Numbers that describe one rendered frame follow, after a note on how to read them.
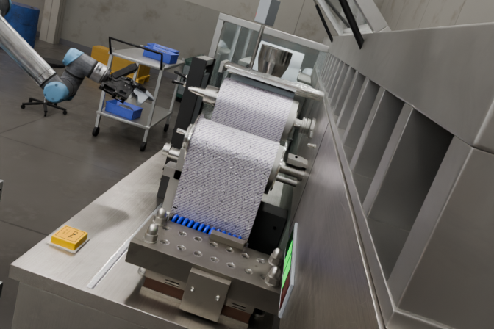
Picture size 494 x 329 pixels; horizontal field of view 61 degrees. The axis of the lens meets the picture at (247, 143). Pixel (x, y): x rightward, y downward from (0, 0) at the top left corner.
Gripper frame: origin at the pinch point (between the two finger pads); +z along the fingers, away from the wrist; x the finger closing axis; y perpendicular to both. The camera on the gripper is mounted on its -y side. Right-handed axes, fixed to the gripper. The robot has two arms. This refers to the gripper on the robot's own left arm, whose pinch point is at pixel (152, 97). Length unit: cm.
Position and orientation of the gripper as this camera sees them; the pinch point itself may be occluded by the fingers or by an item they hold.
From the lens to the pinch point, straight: 177.7
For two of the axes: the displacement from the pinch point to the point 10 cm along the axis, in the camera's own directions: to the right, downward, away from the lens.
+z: 8.2, 4.7, 3.3
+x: 4.7, -2.0, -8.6
